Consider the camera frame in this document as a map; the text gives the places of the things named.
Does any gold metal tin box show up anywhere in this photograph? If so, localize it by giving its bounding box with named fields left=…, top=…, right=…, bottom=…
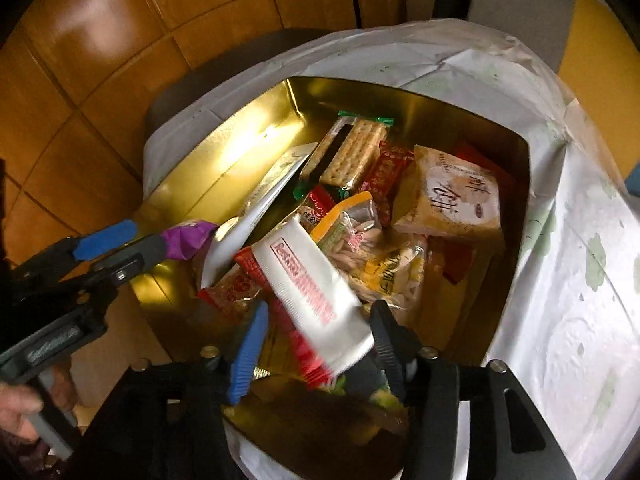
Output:
left=131, top=76, right=532, bottom=476

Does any purple snack packet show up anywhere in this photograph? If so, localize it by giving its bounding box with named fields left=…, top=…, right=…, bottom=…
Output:
left=162, top=219, right=221, bottom=261

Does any small red snack packet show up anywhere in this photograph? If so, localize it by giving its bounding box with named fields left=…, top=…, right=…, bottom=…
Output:
left=197, top=265, right=261, bottom=318
left=300, top=185, right=336, bottom=226

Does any orange-topped seed packet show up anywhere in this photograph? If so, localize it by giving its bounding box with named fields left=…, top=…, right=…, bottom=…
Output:
left=310, top=191, right=383, bottom=271

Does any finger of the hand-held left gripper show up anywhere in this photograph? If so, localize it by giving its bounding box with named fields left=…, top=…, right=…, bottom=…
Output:
left=75, top=233, right=169, bottom=306
left=10, top=219, right=139, bottom=287

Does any long white packet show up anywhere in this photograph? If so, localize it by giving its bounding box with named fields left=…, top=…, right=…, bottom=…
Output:
left=202, top=142, right=318, bottom=288

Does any red and white packet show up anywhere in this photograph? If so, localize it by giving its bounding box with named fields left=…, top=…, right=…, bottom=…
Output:
left=234, top=214, right=376, bottom=390

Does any person's left hand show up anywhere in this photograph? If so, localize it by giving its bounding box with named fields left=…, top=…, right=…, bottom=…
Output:
left=0, top=381, right=45, bottom=442

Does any green-ended cracker packet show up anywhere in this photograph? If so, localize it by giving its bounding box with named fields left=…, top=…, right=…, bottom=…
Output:
left=293, top=111, right=396, bottom=201

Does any beige pastry packet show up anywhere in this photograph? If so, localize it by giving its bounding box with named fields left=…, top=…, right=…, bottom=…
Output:
left=391, top=145, right=503, bottom=241

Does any grey yellow blue chair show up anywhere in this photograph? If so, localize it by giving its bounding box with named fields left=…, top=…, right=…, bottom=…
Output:
left=467, top=0, right=640, bottom=181

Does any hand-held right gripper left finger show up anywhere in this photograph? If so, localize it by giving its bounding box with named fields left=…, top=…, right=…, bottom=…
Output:
left=75, top=300, right=271, bottom=480

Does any yellow nut packet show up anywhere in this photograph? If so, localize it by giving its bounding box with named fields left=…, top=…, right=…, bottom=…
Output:
left=345, top=237, right=428, bottom=311

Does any red patterned snack packet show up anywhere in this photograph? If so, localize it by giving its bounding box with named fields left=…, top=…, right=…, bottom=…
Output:
left=360, top=141, right=416, bottom=228

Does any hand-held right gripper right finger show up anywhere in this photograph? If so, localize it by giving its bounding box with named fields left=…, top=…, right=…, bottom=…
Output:
left=368, top=300, right=576, bottom=480

